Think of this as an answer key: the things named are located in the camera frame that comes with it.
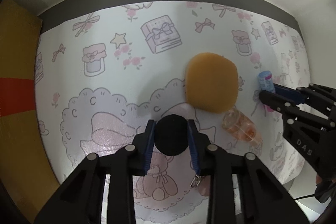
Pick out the small black powder puff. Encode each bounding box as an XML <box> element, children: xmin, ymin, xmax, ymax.
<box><xmin>154</xmin><ymin>114</ymin><xmax>189</xmax><ymax>156</ymax></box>

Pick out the purple blue tube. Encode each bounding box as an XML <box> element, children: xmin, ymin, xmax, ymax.
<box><xmin>258</xmin><ymin>71</ymin><xmax>276</xmax><ymax>93</ymax></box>

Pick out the pink clear bottle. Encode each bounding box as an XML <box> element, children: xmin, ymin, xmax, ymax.
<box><xmin>222</xmin><ymin>108</ymin><xmax>263</xmax><ymax>147</ymax></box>

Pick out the pink heart keychain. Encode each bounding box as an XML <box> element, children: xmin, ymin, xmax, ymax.
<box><xmin>190</xmin><ymin>174</ymin><xmax>211</xmax><ymax>197</ymax></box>

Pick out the orange makeup sponge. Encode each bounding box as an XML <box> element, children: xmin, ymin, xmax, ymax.
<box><xmin>185</xmin><ymin>52</ymin><xmax>239</xmax><ymax>113</ymax></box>

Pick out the person right hand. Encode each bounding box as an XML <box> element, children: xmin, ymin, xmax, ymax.
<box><xmin>315</xmin><ymin>174</ymin><xmax>322</xmax><ymax>184</ymax></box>

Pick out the white patterned desk mat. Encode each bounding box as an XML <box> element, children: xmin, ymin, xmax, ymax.
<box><xmin>35</xmin><ymin>2</ymin><xmax>310</xmax><ymax>184</ymax></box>

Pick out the brown cardboard box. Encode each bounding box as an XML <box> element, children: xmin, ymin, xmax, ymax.
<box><xmin>1</xmin><ymin>0</ymin><xmax>59</xmax><ymax>218</ymax></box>

